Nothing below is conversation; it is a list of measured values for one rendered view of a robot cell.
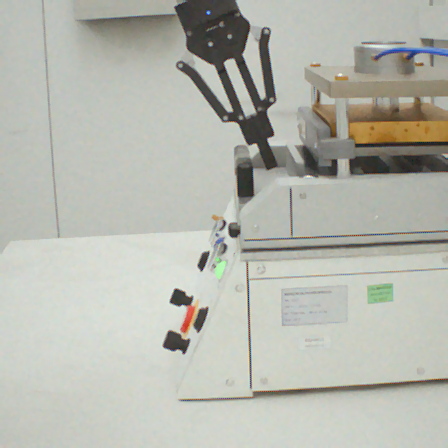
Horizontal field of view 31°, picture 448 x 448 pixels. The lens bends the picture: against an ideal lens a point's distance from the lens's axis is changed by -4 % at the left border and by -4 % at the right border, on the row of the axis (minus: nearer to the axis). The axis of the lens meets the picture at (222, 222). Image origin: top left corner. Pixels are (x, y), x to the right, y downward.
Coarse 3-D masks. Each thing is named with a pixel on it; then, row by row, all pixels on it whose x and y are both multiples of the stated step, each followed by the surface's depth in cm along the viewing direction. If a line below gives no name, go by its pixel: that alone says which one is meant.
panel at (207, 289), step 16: (224, 240) 107; (208, 256) 120; (208, 272) 113; (224, 272) 95; (192, 288) 124; (208, 288) 106; (192, 304) 117; (208, 304) 99; (192, 320) 108; (208, 320) 95; (192, 336) 102; (192, 352) 96; (176, 384) 98
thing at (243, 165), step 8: (240, 152) 106; (248, 152) 107; (240, 160) 101; (248, 160) 100; (240, 168) 98; (248, 168) 98; (240, 176) 99; (248, 176) 99; (240, 184) 99; (248, 184) 99; (240, 192) 99; (248, 192) 99
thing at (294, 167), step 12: (288, 144) 111; (288, 156) 109; (300, 156) 102; (264, 168) 117; (276, 168) 116; (288, 168) 110; (300, 168) 98; (312, 168) 115; (264, 180) 109; (240, 204) 96
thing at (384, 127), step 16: (320, 112) 105; (352, 112) 104; (368, 112) 103; (384, 112) 103; (400, 112) 103; (416, 112) 103; (432, 112) 102; (352, 128) 95; (368, 128) 95; (384, 128) 95; (400, 128) 95; (416, 128) 95; (432, 128) 95; (368, 144) 95; (384, 144) 95; (400, 144) 95; (416, 144) 95; (432, 144) 95
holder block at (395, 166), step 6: (384, 156) 109; (390, 156) 109; (390, 162) 104; (396, 162) 104; (318, 168) 112; (324, 168) 105; (330, 168) 102; (336, 168) 102; (390, 168) 100; (396, 168) 100; (402, 168) 100; (324, 174) 106; (330, 174) 100; (336, 174) 98
